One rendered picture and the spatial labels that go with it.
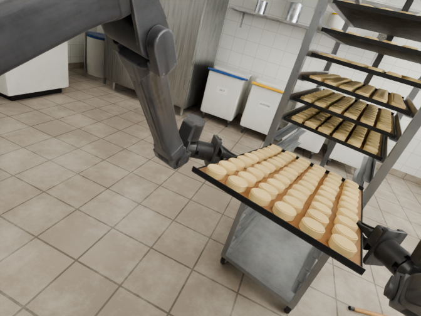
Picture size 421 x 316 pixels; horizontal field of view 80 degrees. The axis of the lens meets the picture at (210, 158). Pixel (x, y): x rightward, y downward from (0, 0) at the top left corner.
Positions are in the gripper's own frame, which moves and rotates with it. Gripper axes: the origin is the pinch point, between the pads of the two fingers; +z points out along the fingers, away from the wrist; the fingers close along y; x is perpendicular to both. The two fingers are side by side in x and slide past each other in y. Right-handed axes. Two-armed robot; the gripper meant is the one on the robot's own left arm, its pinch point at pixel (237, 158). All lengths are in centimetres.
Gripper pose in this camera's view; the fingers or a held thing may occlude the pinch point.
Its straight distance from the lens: 81.4
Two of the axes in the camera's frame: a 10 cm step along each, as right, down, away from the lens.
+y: -3.1, 8.7, 3.7
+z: 9.3, 2.0, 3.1
